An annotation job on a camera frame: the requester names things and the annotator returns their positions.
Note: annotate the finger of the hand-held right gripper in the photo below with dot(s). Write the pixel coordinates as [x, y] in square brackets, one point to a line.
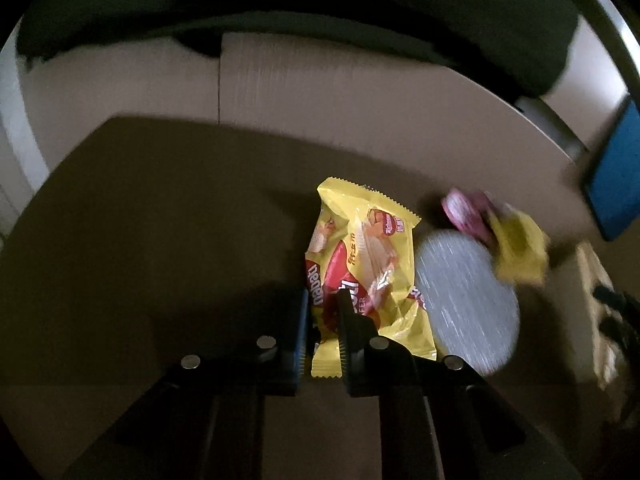
[622, 310]

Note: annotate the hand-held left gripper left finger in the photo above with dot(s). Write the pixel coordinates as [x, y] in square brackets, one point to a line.
[300, 330]

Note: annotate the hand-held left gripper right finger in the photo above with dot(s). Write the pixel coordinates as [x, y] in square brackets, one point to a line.
[346, 332]

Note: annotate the white trash bin with liner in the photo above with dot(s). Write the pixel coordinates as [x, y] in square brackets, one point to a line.
[592, 270]

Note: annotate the yellow wafer packet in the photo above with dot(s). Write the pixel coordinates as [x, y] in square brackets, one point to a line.
[380, 260]

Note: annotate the small yellow wrapper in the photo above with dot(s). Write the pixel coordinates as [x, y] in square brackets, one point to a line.
[522, 250]

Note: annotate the round silver foil packet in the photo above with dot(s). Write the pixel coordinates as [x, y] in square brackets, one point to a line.
[465, 305]

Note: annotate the blue towel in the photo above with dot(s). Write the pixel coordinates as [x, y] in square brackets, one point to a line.
[615, 175]

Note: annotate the pink wrapper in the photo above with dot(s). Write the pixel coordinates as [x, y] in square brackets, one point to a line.
[462, 210]

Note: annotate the dark brown side table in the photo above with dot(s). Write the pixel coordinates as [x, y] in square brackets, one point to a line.
[150, 235]

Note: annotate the brown cardboard sheet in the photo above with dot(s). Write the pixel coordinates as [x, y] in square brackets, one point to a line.
[350, 100]

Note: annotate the black cloth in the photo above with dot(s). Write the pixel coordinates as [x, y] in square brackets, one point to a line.
[300, 0]

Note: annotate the white metal frame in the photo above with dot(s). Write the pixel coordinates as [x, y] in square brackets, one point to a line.
[607, 10]

